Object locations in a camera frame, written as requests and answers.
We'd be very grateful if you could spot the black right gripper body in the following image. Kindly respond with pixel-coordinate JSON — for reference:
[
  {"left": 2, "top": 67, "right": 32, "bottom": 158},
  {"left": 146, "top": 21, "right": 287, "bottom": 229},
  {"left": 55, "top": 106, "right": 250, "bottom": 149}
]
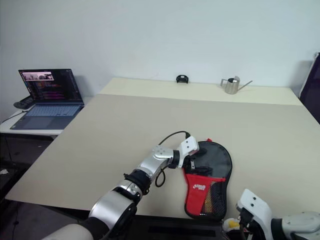
[{"left": 237, "top": 206, "right": 255, "bottom": 235}]

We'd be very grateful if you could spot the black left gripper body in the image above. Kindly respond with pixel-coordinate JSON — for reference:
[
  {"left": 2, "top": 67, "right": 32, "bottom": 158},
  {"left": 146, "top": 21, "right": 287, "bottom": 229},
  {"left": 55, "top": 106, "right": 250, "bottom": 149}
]
[{"left": 184, "top": 147, "right": 209, "bottom": 175}]

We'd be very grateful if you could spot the black red mesh paddle case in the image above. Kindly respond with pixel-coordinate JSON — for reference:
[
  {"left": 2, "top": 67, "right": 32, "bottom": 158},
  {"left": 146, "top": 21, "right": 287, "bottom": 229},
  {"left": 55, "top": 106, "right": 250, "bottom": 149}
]
[{"left": 183, "top": 138, "right": 233, "bottom": 221}]

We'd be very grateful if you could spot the silver metal watering can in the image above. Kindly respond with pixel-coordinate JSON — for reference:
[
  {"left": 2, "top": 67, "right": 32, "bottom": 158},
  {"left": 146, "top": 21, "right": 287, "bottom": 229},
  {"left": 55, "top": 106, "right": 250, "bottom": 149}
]
[{"left": 220, "top": 75, "right": 253, "bottom": 95}]

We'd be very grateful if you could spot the small black clip object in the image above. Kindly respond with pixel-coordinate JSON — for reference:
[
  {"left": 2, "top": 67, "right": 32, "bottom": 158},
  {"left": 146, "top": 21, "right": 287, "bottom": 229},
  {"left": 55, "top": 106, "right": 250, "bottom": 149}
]
[{"left": 175, "top": 74, "right": 190, "bottom": 85}]

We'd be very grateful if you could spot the black office chair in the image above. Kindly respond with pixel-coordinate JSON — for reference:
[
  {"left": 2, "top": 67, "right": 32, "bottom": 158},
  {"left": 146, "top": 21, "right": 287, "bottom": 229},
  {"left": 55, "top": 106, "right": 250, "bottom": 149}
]
[{"left": 298, "top": 51, "right": 320, "bottom": 126}]

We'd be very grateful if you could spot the open dark laptop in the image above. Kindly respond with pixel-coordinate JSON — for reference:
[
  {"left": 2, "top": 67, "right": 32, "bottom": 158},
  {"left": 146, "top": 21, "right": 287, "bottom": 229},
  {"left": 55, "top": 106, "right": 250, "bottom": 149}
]
[{"left": 9, "top": 68, "right": 85, "bottom": 131}]

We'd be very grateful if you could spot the black remote controller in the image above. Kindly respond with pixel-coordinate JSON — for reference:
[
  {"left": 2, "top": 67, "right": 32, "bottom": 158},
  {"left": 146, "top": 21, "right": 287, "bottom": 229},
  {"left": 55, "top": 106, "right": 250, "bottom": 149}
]
[{"left": 12, "top": 96, "right": 34, "bottom": 110}]

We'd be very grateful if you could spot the white side table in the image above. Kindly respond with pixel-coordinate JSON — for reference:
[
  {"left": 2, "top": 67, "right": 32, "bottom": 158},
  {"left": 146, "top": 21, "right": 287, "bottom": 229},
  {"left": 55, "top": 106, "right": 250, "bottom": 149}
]
[{"left": 0, "top": 107, "right": 66, "bottom": 137}]

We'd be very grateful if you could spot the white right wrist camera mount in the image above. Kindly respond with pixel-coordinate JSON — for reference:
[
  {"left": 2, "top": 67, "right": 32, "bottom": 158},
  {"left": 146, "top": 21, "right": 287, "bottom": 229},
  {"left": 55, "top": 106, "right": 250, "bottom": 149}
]
[{"left": 236, "top": 188, "right": 273, "bottom": 240}]

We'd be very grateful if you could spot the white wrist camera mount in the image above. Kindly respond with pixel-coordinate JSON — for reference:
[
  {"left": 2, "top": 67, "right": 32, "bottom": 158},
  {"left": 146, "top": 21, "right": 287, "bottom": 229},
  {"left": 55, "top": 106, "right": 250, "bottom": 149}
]
[
  {"left": 236, "top": 188, "right": 273, "bottom": 240},
  {"left": 177, "top": 136, "right": 200, "bottom": 169}
]

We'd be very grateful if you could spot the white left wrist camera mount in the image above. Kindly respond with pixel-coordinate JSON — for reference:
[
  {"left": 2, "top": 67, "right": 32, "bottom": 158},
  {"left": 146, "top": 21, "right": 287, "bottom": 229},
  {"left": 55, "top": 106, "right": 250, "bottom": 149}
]
[{"left": 177, "top": 136, "right": 200, "bottom": 169}]

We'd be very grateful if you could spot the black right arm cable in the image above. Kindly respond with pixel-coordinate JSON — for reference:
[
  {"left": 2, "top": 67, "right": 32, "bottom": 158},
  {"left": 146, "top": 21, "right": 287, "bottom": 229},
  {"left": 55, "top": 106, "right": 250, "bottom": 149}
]
[{"left": 239, "top": 219, "right": 248, "bottom": 240}]

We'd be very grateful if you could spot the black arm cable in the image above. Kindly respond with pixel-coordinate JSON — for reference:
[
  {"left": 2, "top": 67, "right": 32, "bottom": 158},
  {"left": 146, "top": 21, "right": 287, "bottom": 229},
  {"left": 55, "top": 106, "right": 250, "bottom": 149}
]
[
  {"left": 239, "top": 219, "right": 248, "bottom": 240},
  {"left": 154, "top": 130, "right": 190, "bottom": 188}
]

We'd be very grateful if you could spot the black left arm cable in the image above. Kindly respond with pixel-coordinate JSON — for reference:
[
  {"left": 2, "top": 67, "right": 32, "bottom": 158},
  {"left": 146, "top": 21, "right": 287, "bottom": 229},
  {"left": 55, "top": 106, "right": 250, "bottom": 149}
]
[{"left": 154, "top": 130, "right": 190, "bottom": 188}]

